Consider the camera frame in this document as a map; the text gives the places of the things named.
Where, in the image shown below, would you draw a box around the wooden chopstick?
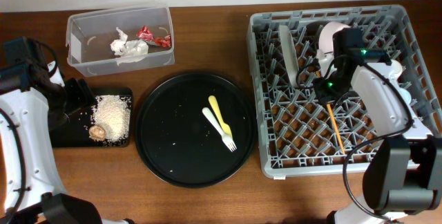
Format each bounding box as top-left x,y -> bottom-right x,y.
314,71 -> 347,156

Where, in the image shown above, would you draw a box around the white rice pile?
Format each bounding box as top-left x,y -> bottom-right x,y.
87,95 -> 132,146

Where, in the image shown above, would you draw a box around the brown food patty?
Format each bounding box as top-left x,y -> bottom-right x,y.
88,125 -> 106,141

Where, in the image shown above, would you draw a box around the pink bowl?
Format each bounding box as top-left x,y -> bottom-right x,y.
317,21 -> 349,54

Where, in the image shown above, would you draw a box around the white plastic cup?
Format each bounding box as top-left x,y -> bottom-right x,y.
389,60 -> 403,80

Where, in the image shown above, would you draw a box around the grey plate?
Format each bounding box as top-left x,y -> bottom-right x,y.
278,25 -> 299,87

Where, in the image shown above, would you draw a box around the light blue cup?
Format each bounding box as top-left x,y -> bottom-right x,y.
398,88 -> 412,106

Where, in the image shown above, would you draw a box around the white napkin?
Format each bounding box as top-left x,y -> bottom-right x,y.
110,27 -> 148,66

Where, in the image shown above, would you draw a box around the red snack wrapper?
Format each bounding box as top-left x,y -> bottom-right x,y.
137,26 -> 172,48

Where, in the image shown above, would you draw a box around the yellow plastic knife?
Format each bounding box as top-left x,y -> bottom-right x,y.
208,95 -> 233,138

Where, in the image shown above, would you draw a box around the white plastic fork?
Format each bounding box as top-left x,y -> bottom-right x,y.
202,107 -> 237,152

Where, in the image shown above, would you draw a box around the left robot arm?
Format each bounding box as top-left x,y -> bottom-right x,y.
1,62 -> 107,223

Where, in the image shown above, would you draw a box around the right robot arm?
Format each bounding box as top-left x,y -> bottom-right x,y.
314,48 -> 441,223

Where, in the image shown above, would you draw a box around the clear plastic waste bin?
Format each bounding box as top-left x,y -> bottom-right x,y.
66,3 -> 175,77

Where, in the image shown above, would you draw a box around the grey dishwasher rack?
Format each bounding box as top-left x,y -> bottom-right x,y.
247,5 -> 441,179

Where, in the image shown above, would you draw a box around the round black serving tray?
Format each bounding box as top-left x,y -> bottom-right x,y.
135,72 -> 258,188

